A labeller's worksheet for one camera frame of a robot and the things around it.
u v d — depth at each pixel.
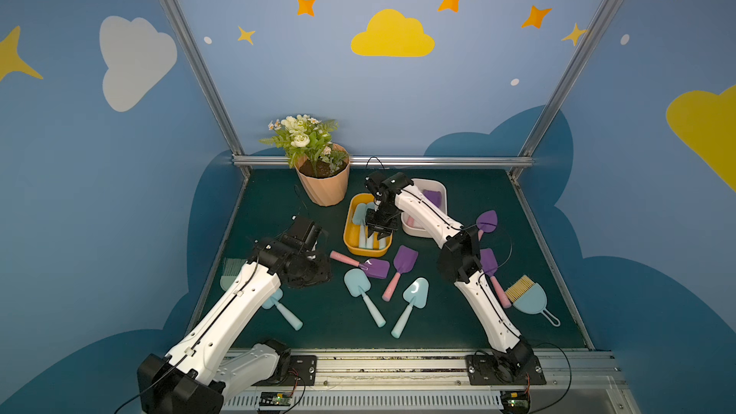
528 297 0.87
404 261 0.96
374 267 0.93
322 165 1.02
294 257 0.52
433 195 1.11
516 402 0.73
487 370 0.75
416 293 0.88
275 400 0.72
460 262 0.63
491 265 0.93
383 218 0.82
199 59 0.86
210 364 0.39
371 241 0.96
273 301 0.86
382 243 0.95
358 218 1.04
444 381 0.74
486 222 1.05
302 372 0.75
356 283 0.91
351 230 1.01
